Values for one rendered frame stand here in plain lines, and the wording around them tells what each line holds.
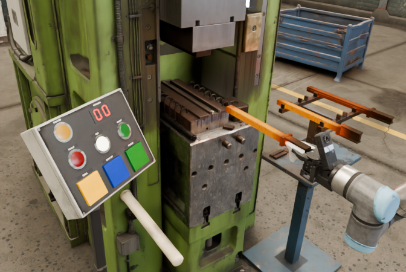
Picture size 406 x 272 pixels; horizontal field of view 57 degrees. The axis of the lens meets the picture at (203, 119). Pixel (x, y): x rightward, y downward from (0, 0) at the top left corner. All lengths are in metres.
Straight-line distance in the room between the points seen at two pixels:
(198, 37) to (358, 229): 0.83
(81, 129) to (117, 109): 0.16
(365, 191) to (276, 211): 1.57
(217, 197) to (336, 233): 1.06
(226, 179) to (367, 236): 0.75
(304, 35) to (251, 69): 3.47
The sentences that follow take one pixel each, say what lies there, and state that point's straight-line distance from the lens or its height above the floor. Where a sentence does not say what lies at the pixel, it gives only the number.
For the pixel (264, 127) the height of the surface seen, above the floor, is 1.06.
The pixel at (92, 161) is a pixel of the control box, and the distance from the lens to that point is 1.14.
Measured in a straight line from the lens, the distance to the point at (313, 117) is 1.64.
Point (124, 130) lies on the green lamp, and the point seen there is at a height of 1.09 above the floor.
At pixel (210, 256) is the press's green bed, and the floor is 0.16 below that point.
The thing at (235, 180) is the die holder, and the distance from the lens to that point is 1.77.
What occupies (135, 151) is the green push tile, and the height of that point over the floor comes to 1.03.
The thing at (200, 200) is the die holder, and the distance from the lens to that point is 1.70.
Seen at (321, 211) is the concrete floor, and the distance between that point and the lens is 2.73.
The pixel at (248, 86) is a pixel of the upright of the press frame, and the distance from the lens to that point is 1.86.
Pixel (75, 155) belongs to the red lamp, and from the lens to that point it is 1.11.
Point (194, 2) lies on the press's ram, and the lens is 1.37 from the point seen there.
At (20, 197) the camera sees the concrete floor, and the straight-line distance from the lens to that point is 2.89.
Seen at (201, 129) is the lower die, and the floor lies 0.93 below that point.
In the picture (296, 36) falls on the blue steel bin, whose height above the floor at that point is 0.44.
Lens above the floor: 1.68
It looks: 27 degrees down
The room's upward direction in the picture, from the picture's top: 2 degrees clockwise
